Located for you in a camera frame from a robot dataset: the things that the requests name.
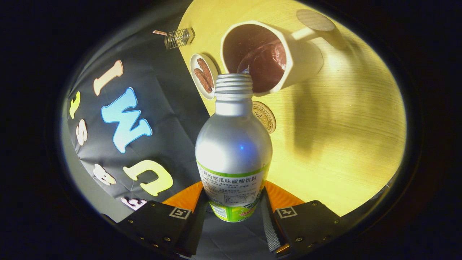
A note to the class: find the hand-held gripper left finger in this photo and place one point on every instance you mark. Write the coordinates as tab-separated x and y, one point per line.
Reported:
196	225

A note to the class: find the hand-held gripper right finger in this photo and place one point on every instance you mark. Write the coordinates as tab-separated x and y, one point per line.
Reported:
269	227

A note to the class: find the silver bottle with green label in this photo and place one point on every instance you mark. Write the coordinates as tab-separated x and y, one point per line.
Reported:
232	144

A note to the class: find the round brown coaster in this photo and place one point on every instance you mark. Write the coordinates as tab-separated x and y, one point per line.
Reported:
267	117

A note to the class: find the black backdrop cloth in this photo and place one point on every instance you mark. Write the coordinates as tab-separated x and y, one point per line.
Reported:
169	126

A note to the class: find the wooden table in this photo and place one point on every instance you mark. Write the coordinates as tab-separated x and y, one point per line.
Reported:
343	144

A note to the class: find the brown sausage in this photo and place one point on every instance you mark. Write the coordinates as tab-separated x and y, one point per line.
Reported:
206	70
202	81

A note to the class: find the white oval plate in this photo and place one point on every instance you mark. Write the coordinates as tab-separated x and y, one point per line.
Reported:
195	61

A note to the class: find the pink stick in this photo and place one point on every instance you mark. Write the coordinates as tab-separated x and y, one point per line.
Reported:
159	33

